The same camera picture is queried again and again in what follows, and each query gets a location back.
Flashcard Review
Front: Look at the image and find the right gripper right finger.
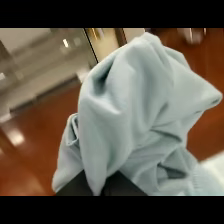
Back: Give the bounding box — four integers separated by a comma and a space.
100, 170, 148, 197

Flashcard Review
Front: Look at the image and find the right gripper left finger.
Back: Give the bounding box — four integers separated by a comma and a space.
55, 169, 95, 197

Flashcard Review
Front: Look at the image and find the pale blue shirt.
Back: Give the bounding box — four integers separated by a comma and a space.
51, 31, 224, 197

